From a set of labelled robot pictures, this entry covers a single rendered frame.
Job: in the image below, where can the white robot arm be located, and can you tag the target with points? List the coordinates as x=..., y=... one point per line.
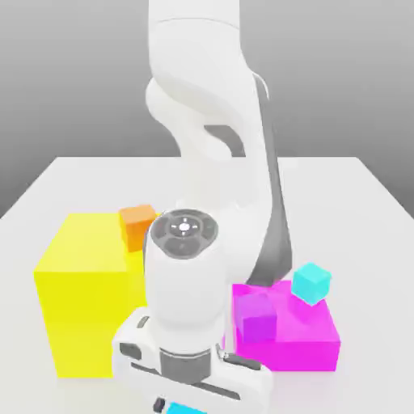
x=194, y=291

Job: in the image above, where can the small purple cube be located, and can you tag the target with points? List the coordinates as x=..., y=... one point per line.
x=257, y=318

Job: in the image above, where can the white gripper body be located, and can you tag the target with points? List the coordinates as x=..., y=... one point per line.
x=245, y=385

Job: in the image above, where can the small turquoise cube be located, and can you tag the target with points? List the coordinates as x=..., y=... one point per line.
x=312, y=284

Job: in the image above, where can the small orange cube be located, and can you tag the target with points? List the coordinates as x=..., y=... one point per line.
x=137, y=223

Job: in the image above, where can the large yellow box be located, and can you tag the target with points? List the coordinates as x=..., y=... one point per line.
x=84, y=291

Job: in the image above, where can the large magenta box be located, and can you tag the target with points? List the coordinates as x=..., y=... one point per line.
x=304, y=339

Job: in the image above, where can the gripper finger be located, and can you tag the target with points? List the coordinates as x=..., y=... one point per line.
x=158, y=405

